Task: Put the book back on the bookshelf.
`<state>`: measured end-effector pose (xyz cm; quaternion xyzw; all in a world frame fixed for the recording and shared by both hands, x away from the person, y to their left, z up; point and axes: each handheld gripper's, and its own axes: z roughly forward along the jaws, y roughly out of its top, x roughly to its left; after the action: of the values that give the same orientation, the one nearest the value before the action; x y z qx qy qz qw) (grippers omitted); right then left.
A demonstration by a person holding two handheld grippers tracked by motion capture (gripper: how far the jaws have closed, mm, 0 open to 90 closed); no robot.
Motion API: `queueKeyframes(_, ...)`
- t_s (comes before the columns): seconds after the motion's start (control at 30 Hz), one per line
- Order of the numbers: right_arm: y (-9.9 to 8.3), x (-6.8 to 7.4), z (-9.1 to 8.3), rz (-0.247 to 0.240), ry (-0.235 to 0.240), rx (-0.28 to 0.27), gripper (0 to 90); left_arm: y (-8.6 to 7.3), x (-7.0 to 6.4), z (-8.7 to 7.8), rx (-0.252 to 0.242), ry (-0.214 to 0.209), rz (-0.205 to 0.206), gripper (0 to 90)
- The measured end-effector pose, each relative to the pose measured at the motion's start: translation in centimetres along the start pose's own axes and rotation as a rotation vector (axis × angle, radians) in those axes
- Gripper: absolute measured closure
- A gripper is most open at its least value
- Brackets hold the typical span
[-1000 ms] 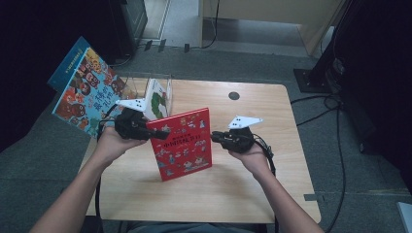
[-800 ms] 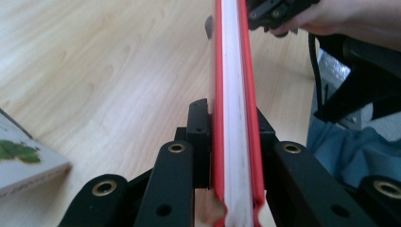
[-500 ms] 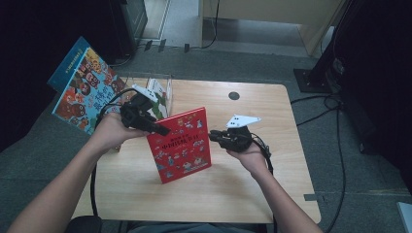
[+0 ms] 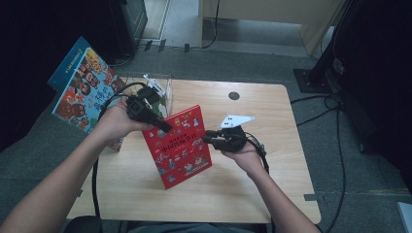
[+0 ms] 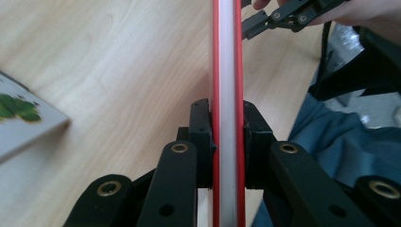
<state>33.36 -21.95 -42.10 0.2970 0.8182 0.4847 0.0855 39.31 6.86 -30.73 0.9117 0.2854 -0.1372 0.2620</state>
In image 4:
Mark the beige wooden furniture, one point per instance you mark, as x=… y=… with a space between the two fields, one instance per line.
x=259 y=9

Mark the person's left hand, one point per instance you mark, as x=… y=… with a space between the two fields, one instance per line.
x=113 y=124

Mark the grey tape strip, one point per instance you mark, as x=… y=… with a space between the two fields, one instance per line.
x=80 y=193
x=311 y=197

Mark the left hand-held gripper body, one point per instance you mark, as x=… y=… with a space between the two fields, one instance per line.
x=139 y=106

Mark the clear acrylic book rack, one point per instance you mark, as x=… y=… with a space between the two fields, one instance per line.
x=170 y=93

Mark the black tape strip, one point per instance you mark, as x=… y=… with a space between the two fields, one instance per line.
x=186 y=48
x=162 y=45
x=148 y=45

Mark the black chair armrest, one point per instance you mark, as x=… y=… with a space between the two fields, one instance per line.
x=82 y=225

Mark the black round table grommet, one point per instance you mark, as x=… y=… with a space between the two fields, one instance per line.
x=233 y=95

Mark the dark blue picture book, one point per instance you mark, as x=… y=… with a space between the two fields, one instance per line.
x=69 y=61

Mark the person's right hand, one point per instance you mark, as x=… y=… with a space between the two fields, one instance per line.
x=247 y=158

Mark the black equipment cabinet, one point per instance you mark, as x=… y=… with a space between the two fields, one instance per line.
x=131 y=22

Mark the white caterpillar picture book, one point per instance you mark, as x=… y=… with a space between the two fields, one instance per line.
x=163 y=110

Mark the black metal stand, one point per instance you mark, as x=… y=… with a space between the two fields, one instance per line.
x=315 y=81

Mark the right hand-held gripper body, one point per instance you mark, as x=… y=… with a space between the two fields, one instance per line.
x=231 y=140

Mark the white flat object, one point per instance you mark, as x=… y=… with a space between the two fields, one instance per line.
x=406 y=216

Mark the light blue monster picture book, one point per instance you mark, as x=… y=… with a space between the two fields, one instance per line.
x=87 y=90

